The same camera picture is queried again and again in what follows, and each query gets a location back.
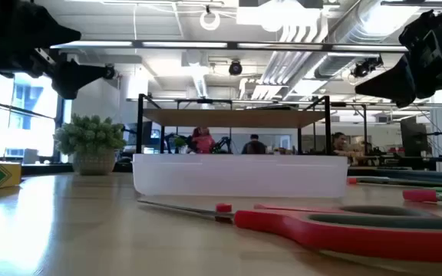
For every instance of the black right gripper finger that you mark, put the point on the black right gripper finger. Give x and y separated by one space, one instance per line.
420 28
393 84

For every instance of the white textured plant pot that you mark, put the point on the white textured plant pot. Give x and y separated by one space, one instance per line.
93 164

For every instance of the green artificial plant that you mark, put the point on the green artificial plant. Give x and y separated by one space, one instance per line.
88 134

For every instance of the translucent plastic storage box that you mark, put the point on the translucent plastic storage box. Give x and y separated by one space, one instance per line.
240 180

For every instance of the black metal frame stand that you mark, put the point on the black metal frame stand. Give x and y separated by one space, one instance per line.
364 126

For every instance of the silver ventilation duct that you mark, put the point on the silver ventilation duct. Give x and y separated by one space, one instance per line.
359 27

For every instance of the large office window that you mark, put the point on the large office window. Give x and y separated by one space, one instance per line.
33 126

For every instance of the background computer monitor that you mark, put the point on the background computer monitor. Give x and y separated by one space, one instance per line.
150 134

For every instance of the black ceiling camera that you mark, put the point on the black ceiling camera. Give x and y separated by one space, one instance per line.
235 68
110 73
365 68

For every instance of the white ceiling vent unit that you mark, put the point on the white ceiling vent unit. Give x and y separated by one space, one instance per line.
278 15

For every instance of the pink and orange marker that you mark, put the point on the pink and orange marker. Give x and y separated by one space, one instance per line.
420 195

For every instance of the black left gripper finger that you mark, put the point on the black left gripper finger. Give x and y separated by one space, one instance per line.
71 78
10 23

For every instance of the black overhead frame beam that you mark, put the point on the black overhead frame beam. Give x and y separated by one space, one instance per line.
232 45

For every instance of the black monitor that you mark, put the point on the black monitor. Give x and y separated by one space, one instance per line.
413 138

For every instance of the person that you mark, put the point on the person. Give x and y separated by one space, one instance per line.
203 143
253 147
339 142

